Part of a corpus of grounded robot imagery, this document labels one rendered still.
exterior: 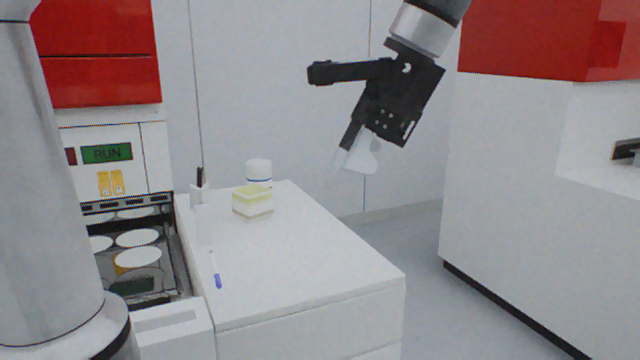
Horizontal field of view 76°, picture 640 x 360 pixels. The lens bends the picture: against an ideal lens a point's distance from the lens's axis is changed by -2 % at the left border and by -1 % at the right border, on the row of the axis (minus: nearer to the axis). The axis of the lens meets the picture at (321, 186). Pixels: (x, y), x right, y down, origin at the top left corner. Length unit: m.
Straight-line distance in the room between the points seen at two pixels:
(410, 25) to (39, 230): 0.43
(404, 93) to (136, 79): 0.73
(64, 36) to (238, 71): 1.71
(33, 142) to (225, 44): 2.39
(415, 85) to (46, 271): 0.44
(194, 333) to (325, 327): 0.22
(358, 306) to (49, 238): 0.53
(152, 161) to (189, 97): 1.51
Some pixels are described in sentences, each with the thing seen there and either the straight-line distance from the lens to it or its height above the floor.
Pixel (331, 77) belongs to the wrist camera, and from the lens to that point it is 0.56.
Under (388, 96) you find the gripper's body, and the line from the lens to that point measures 0.54.
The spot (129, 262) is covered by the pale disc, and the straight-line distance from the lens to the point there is 1.03.
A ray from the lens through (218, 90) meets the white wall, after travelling 2.70.
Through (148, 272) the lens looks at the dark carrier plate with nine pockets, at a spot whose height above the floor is 0.90.
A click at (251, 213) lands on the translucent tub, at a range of 0.98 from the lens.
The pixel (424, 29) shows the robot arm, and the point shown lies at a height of 1.38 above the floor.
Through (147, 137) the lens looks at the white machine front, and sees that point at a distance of 1.18.
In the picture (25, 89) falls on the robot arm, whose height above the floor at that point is 1.33.
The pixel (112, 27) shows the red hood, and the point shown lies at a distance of 1.11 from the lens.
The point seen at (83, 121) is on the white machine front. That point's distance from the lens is 1.18.
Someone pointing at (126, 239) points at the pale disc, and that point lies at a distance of 1.15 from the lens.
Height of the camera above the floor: 1.36
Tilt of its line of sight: 19 degrees down
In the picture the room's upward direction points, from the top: straight up
